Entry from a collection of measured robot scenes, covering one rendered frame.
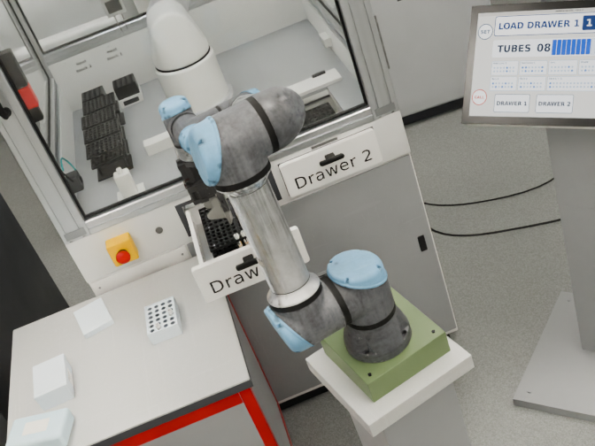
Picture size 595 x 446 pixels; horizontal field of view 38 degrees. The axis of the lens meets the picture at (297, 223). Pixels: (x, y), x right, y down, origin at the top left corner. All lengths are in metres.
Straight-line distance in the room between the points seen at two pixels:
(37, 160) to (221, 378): 0.77
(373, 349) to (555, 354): 1.14
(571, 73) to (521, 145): 1.74
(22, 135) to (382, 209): 1.06
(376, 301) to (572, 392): 1.14
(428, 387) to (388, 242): 0.88
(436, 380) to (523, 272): 1.42
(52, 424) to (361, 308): 0.82
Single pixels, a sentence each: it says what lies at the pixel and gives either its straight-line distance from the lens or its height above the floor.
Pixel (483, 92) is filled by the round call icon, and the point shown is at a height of 1.02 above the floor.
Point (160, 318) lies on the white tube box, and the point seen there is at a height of 0.80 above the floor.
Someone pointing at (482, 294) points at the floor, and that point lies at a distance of 3.25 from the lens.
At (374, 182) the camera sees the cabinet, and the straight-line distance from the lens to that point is 2.60.
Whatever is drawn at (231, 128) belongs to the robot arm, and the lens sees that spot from 1.60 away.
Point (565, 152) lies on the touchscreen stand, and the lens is 2.44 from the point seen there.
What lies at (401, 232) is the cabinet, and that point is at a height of 0.54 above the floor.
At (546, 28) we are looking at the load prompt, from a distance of 2.31.
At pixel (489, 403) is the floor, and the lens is 2.89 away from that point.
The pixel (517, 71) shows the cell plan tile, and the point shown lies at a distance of 2.31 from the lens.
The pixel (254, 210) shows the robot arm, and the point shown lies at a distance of 1.66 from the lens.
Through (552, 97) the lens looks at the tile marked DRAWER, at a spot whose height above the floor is 1.02.
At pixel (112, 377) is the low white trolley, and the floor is 0.76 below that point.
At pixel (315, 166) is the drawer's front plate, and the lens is 2.50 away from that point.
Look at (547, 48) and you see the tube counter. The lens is 2.30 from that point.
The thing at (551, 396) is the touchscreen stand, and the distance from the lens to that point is 2.83.
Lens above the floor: 2.16
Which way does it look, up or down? 34 degrees down
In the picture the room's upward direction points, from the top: 21 degrees counter-clockwise
